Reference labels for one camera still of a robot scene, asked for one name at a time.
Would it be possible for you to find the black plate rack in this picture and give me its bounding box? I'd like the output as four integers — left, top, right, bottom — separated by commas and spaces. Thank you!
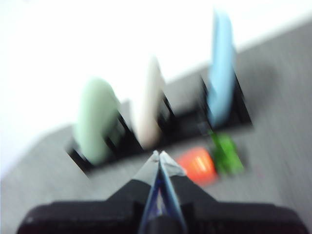
65, 73, 253, 180

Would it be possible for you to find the orange carrot with green leaves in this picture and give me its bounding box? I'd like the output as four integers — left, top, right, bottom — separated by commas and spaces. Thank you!
176, 131, 245, 184

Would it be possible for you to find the blue plate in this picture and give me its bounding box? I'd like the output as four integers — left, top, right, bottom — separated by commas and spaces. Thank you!
206, 8, 237, 128

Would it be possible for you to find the green plate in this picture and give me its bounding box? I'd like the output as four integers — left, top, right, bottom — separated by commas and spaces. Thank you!
74, 77, 121, 164

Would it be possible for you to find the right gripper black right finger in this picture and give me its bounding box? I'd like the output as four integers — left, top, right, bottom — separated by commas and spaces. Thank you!
159, 150, 217, 215

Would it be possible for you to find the beige plate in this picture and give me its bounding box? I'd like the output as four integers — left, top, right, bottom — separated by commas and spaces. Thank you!
131, 57, 167, 150

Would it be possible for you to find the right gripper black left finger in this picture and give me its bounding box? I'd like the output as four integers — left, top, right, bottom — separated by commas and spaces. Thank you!
104, 150, 160, 215

